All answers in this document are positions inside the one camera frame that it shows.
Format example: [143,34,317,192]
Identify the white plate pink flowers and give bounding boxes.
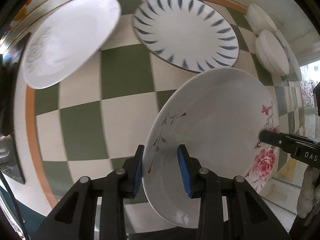
[142,68,279,228]

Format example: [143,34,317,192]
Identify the white gloved right hand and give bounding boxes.
[297,166,319,218]

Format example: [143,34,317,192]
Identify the white bowl near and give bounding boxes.
[255,29,290,76]

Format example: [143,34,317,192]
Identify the white bowl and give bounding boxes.
[245,3,278,34]
[255,29,290,76]

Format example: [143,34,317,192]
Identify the checkered green white tablecloth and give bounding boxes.
[8,0,304,218]

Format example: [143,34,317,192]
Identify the white bowl far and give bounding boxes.
[245,3,278,34]

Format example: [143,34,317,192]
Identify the white plate blue leaf pattern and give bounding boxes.
[132,0,240,73]

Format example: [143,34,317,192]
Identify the white plate grey pattern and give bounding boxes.
[21,0,121,89]

